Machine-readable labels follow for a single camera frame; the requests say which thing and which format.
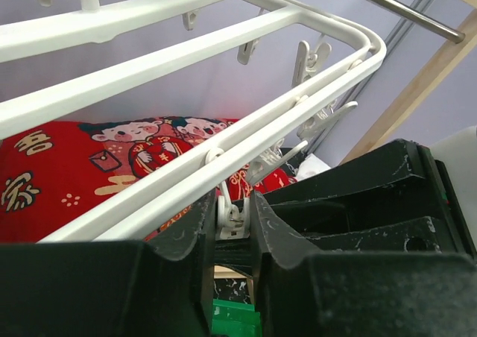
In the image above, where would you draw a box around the red printed pillow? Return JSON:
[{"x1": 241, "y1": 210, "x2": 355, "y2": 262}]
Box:
[{"x1": 0, "y1": 116, "x2": 299, "y2": 244}]

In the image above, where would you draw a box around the green plastic basket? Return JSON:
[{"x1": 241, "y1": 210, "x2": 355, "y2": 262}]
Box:
[{"x1": 212, "y1": 299, "x2": 262, "y2": 337}]

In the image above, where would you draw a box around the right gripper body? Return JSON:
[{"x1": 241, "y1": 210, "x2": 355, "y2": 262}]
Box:
[{"x1": 409, "y1": 141, "x2": 476, "y2": 257}]

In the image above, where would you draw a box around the wooden clothes rack frame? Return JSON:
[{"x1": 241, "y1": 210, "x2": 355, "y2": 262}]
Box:
[{"x1": 214, "y1": 0, "x2": 477, "y2": 304}]

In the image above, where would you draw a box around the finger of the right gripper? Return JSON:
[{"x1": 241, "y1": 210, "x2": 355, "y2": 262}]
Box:
[
  {"x1": 265, "y1": 139, "x2": 426, "y2": 233},
  {"x1": 304, "y1": 216, "x2": 447, "y2": 253}
]

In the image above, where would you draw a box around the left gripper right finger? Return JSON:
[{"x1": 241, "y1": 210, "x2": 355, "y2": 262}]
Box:
[{"x1": 250, "y1": 193, "x2": 476, "y2": 336}]

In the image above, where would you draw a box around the white plastic clip hanger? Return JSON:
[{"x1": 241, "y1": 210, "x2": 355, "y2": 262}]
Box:
[{"x1": 1, "y1": 0, "x2": 387, "y2": 243}]

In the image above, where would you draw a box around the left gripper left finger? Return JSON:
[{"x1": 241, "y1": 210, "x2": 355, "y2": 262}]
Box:
[{"x1": 1, "y1": 192, "x2": 216, "y2": 336}]

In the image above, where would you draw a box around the white crumpled cloth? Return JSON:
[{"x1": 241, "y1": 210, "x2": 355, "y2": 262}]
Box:
[{"x1": 295, "y1": 154, "x2": 331, "y2": 181}]

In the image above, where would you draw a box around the metal hanging rod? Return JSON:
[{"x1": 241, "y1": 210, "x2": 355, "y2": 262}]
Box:
[{"x1": 367, "y1": 0, "x2": 466, "y2": 44}]

